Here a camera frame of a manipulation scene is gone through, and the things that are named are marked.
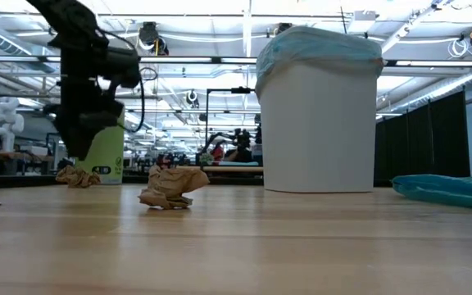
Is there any white plastic trash bin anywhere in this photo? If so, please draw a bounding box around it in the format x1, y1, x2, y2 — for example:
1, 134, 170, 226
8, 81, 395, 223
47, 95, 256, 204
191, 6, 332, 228
256, 61, 380, 194

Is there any person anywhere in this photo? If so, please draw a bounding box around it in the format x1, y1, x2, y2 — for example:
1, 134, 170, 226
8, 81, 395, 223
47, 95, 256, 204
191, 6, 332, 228
211, 140, 227, 164

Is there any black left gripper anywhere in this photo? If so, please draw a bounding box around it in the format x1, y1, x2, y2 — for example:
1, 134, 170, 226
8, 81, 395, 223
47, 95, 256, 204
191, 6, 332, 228
43, 79, 125, 161

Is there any brown paper ball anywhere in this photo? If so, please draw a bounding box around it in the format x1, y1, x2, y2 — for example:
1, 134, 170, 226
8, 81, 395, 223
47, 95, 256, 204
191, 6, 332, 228
137, 163, 211, 211
54, 164, 102, 189

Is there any white coiled ceiling cable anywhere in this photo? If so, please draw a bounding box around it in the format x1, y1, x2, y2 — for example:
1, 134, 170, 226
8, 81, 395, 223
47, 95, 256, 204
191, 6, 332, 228
447, 38, 471, 59

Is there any black partition curtain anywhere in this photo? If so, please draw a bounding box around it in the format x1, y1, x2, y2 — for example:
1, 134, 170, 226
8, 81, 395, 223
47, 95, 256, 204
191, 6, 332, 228
374, 89, 472, 184

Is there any background workbench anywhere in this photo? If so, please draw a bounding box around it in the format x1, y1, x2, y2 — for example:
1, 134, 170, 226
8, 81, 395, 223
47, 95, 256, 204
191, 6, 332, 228
0, 133, 75, 177

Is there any black background camera gantry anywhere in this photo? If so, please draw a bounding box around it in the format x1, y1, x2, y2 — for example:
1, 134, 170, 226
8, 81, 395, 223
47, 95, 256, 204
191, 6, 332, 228
204, 86, 258, 167

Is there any background wooden table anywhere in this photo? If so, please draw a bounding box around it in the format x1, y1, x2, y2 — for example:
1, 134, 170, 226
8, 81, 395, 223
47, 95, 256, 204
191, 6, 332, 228
201, 165, 265, 174

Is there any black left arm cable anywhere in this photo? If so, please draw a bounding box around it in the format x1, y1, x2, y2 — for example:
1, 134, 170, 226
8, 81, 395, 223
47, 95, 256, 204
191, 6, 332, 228
96, 26, 146, 134

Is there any black hanging cable hoop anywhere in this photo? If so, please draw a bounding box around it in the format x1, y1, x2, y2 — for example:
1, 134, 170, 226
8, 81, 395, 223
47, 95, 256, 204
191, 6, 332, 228
139, 66, 160, 82

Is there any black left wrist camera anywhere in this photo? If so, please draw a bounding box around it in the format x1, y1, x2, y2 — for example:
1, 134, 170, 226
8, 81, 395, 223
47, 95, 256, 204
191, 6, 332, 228
104, 47, 143, 89

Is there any teal trash bag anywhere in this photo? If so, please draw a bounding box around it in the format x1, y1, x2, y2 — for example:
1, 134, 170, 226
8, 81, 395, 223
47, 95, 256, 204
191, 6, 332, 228
391, 173, 472, 213

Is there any green canister white lid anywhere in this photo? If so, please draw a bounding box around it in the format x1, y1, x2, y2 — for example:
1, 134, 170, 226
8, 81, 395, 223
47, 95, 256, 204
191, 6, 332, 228
75, 104, 125, 186

